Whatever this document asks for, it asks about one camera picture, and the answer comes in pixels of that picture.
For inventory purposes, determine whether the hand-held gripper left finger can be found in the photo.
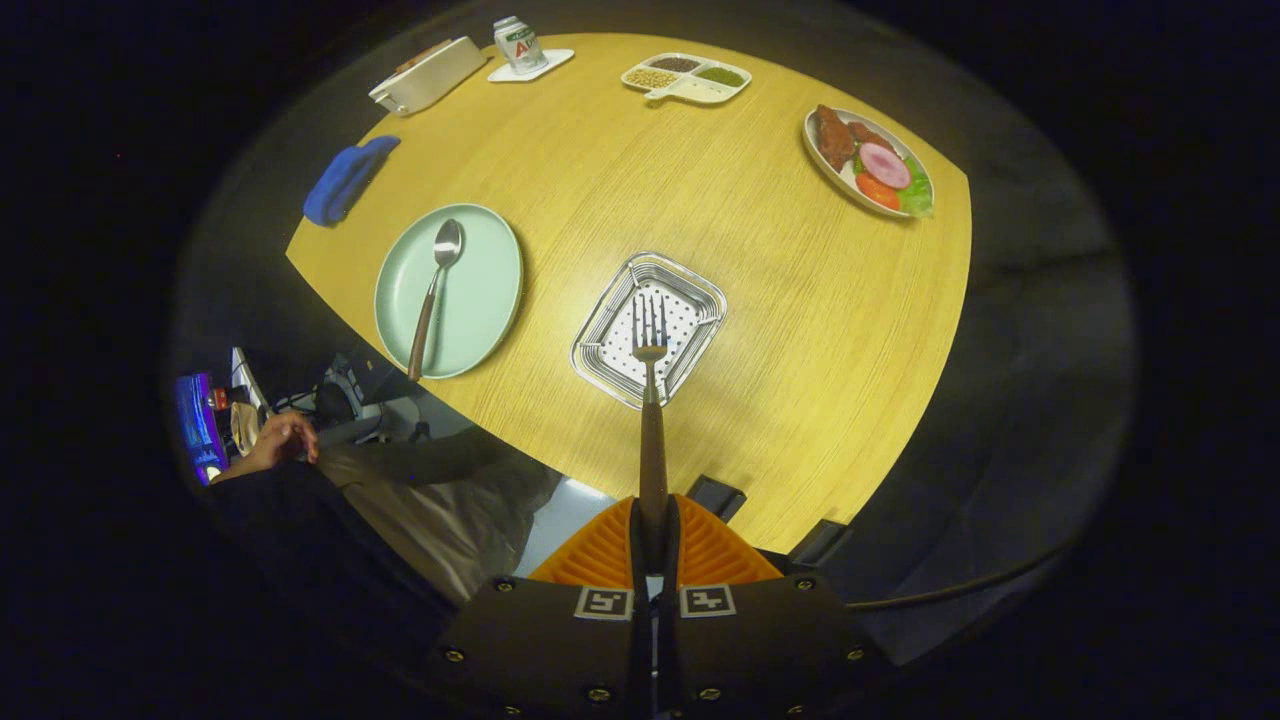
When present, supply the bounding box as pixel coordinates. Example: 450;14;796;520
425;495;657;720

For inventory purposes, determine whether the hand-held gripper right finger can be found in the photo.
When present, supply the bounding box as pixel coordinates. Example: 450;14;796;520
656;495;893;720

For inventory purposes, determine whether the metal fork with brown handle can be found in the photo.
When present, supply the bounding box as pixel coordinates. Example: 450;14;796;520
630;293;671;571

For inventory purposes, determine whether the metal spoon with brown handle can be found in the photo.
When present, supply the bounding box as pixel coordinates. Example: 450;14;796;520
406;218;465;383

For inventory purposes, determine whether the black table clamp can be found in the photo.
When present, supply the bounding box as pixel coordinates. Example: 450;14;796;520
685;475;748;523
790;518;849;569

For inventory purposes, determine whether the perforated metal basket tray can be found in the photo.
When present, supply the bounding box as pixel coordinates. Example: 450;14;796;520
570;251;728;411

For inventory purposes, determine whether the light green round plate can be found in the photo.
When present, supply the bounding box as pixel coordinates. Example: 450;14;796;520
373;203;525;381

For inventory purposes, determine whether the dark desk equipment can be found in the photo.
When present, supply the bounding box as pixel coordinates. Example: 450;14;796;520
312;348;426;443

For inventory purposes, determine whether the white round food plate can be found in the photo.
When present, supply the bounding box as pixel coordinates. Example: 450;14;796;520
802;105;936;220

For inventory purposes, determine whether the green lettuce leaf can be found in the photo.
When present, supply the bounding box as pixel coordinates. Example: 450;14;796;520
897;160;935;219

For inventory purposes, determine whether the pink ham slice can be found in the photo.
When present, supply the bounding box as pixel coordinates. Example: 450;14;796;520
858;142;913;191

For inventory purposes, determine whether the large brown meat piece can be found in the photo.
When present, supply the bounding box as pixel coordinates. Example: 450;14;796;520
812;104;857;171

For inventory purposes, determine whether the white divided dish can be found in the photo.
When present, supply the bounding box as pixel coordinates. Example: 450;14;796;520
620;52;753;106

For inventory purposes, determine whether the blue lit screen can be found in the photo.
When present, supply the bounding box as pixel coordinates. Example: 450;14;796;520
175;372;229;486

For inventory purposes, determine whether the blue folded cloth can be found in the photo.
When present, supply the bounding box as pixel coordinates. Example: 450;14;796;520
303;135;402;228

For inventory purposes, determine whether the white square coaster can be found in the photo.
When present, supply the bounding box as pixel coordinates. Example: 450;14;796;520
487;48;576;84

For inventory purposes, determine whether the cream white toaster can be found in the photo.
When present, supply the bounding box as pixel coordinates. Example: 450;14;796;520
368;36;489;117

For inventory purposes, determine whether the white bottle with green label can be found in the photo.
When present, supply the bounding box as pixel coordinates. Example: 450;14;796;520
493;15;548;76

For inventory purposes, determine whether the brown bread slice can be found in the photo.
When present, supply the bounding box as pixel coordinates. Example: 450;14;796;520
395;38;456;73

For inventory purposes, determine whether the black cable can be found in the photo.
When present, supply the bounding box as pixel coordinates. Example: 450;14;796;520
845;535;1086;613

